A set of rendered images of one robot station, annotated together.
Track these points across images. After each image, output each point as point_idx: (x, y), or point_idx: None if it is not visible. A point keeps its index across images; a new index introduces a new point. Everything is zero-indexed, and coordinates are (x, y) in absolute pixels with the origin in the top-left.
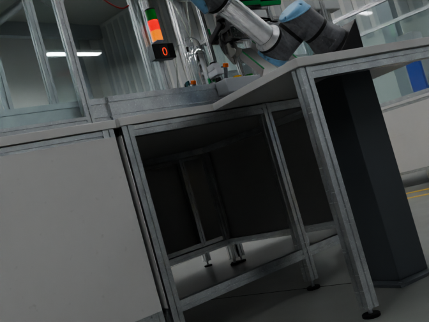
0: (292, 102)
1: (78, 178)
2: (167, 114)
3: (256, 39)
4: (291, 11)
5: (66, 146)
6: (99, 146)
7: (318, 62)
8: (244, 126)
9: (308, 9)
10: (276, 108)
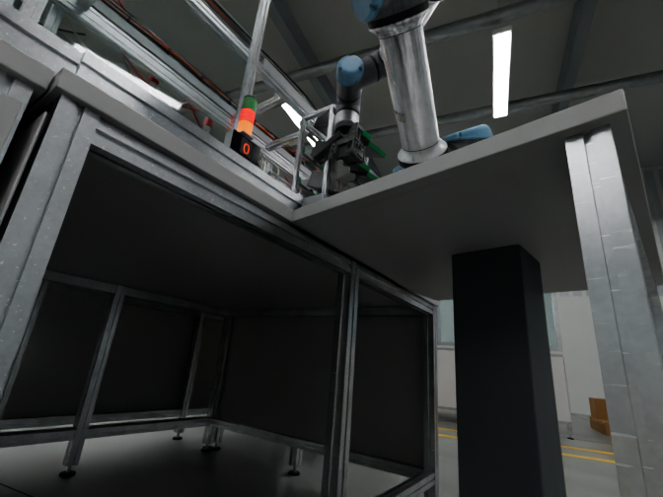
0: (382, 281)
1: None
2: (206, 164)
3: (414, 133)
4: (473, 127)
5: None
6: None
7: (634, 144)
8: (287, 301)
9: None
10: (364, 277)
